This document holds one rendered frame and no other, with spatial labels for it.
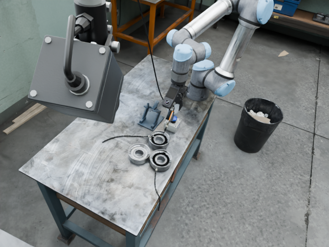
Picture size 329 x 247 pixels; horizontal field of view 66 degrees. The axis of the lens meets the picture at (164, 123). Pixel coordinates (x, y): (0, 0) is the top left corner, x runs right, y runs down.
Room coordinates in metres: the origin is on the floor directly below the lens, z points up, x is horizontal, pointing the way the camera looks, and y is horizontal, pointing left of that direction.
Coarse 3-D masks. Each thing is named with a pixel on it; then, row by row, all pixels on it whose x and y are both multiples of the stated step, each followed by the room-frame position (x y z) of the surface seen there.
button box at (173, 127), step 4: (180, 120) 1.00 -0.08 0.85; (164, 124) 0.96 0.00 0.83; (168, 124) 0.95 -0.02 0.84; (172, 124) 0.96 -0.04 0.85; (176, 124) 0.96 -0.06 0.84; (180, 124) 1.00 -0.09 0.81; (164, 128) 0.96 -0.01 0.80; (168, 128) 0.95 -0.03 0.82; (172, 128) 0.94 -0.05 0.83; (176, 128) 0.95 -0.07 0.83
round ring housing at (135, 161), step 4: (136, 144) 0.80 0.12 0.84; (140, 144) 0.80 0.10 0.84; (144, 144) 0.80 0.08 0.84; (132, 148) 0.77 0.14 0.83; (140, 148) 0.78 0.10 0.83; (148, 148) 0.78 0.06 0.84; (128, 152) 0.74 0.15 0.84; (136, 152) 0.76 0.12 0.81; (140, 152) 0.77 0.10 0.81; (144, 152) 0.76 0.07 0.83; (148, 152) 0.76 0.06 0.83; (128, 156) 0.73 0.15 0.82; (136, 156) 0.73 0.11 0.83; (140, 156) 0.73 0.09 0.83; (148, 156) 0.73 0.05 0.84; (132, 160) 0.71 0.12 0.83; (136, 160) 0.70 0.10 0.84; (140, 160) 0.70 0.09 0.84; (144, 160) 0.71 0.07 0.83
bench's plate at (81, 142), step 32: (160, 64) 1.59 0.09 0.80; (128, 96) 1.19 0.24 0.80; (160, 96) 1.23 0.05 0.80; (96, 128) 0.89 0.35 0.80; (128, 128) 0.93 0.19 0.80; (160, 128) 0.96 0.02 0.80; (192, 128) 0.99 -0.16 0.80; (32, 160) 0.65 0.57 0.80; (64, 160) 0.67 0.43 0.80; (96, 160) 0.70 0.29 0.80; (128, 160) 0.72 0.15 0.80; (160, 160) 0.75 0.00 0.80; (64, 192) 0.52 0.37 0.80; (96, 192) 0.54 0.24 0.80; (128, 192) 0.56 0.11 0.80; (160, 192) 0.58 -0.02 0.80; (128, 224) 0.42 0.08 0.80
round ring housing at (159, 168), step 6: (156, 150) 0.77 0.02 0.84; (162, 150) 0.78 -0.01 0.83; (150, 156) 0.73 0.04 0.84; (156, 156) 0.74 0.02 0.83; (162, 156) 0.75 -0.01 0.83; (168, 156) 0.75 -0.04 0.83; (150, 162) 0.71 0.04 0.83; (156, 162) 0.71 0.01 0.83; (156, 168) 0.68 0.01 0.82; (162, 168) 0.68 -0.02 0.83
